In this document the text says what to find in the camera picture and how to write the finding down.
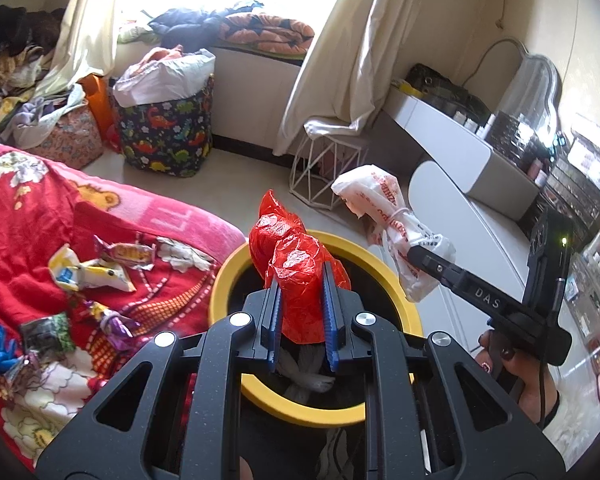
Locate white wire stool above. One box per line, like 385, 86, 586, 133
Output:
289, 120, 376, 211

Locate cream curtain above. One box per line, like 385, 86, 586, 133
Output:
35, 0, 151, 98
272, 0, 428, 157

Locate silver foil wrapper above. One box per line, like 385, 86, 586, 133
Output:
0, 352, 46, 406

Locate purple candy wrapper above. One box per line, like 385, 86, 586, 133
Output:
82, 300, 141, 340

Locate floral fabric bag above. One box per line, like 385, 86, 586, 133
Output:
32, 102, 106, 171

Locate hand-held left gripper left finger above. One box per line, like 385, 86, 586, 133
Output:
36, 280, 285, 480

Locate orange black quilt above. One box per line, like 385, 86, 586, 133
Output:
217, 10, 316, 56

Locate dark blue jacket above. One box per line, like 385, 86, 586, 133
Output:
147, 0, 266, 53

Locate orange bag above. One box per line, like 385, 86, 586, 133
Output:
77, 74, 123, 153

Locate yellow white snack wrapper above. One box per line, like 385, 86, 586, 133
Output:
47, 244, 137, 295

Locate clear cosmetics organizer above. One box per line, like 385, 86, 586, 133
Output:
522, 120, 600, 271

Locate white vanity desk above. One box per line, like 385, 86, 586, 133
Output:
380, 87, 548, 361

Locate dark snack wrapper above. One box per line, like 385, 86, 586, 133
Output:
19, 312, 76, 361

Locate pile of dark clothes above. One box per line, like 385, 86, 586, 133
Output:
0, 5, 66, 141

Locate white plastic bag red print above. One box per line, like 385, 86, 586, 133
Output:
331, 164, 457, 303

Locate red floral blanket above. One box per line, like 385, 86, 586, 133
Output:
0, 144, 247, 471

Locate plain white plastic bag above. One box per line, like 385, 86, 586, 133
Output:
112, 49, 216, 108

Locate pink orange cloth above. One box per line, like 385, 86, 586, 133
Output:
139, 45, 186, 66

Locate brown white candy wrapper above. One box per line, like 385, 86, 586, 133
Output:
94, 235, 157, 272

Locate yellow rimmed black bin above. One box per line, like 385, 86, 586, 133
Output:
208, 230, 423, 428

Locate person's right hand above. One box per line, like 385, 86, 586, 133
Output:
477, 328, 561, 431

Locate white bag in bin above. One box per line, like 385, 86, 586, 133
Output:
280, 342, 336, 403

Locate dinosaur print fabric basket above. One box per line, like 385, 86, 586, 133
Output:
114, 74, 216, 178

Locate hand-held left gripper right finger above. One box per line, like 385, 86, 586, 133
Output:
321, 260, 566, 480

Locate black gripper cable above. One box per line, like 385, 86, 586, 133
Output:
537, 277, 566, 428

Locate dark cosmetics bag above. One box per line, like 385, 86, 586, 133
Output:
405, 62, 491, 121

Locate pale crumpled clothes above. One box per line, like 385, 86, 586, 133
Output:
7, 82, 88, 150

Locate silver framed vanity mirror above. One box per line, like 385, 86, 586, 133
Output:
495, 37, 563, 136

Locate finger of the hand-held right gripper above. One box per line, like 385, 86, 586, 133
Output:
406, 244, 522, 322

